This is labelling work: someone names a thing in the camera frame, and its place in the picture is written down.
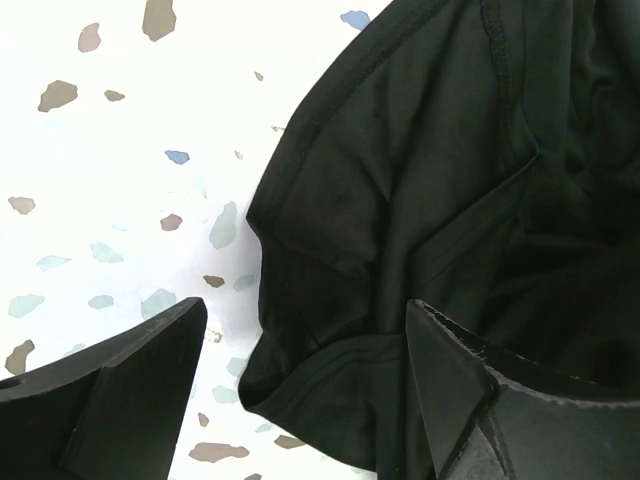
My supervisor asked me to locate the black t-shirt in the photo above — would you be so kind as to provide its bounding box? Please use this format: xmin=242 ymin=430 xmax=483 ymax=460
xmin=238 ymin=1 xmax=639 ymax=479

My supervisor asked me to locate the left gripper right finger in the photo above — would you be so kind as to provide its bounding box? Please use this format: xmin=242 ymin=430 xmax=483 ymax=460
xmin=406 ymin=300 xmax=639 ymax=480

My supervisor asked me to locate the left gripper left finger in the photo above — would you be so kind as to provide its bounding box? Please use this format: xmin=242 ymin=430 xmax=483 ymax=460
xmin=1 ymin=298 xmax=207 ymax=480

